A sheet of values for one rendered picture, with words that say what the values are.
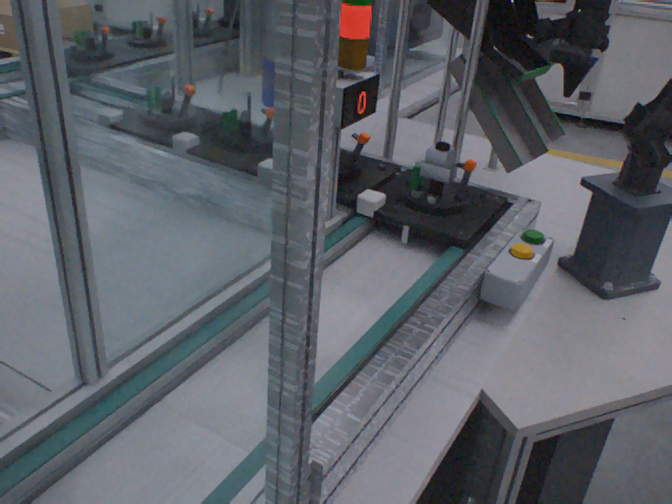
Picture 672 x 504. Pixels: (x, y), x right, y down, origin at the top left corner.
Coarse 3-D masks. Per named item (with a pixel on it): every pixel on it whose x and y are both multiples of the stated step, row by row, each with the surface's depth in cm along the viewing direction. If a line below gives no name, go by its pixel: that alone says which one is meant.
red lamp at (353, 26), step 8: (344, 8) 106; (352, 8) 106; (360, 8) 106; (368, 8) 106; (344, 16) 107; (352, 16) 106; (360, 16) 106; (368, 16) 107; (344, 24) 107; (352, 24) 107; (360, 24) 107; (368, 24) 108; (344, 32) 108; (352, 32) 107; (360, 32) 108; (368, 32) 109
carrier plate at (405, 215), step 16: (400, 176) 147; (384, 192) 139; (400, 192) 139; (480, 192) 142; (384, 208) 132; (400, 208) 132; (480, 208) 135; (496, 208) 136; (400, 224) 129; (416, 224) 127; (432, 224) 127; (448, 224) 128; (464, 224) 128; (480, 224) 129; (448, 240) 125; (464, 240) 123
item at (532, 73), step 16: (432, 0) 145; (448, 0) 142; (464, 0) 140; (496, 0) 148; (448, 16) 143; (464, 16) 141; (496, 16) 149; (512, 16) 147; (464, 32) 142; (496, 32) 150; (512, 32) 148; (480, 48) 141; (496, 48) 145; (512, 48) 148; (528, 48) 147; (496, 64) 140; (512, 64) 138; (528, 64) 146; (544, 64) 146
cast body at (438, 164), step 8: (432, 144) 132; (440, 144) 130; (448, 144) 130; (432, 152) 130; (440, 152) 129; (448, 152) 129; (424, 160) 133; (432, 160) 131; (440, 160) 130; (448, 160) 130; (424, 168) 132; (432, 168) 131; (440, 168) 130; (448, 168) 130; (456, 168) 132; (424, 176) 133; (432, 176) 132; (440, 176) 131; (448, 176) 130
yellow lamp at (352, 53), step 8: (344, 40) 109; (352, 40) 108; (360, 40) 108; (368, 40) 110; (344, 48) 109; (352, 48) 109; (360, 48) 109; (344, 56) 110; (352, 56) 109; (360, 56) 110; (344, 64) 110; (352, 64) 110; (360, 64) 110
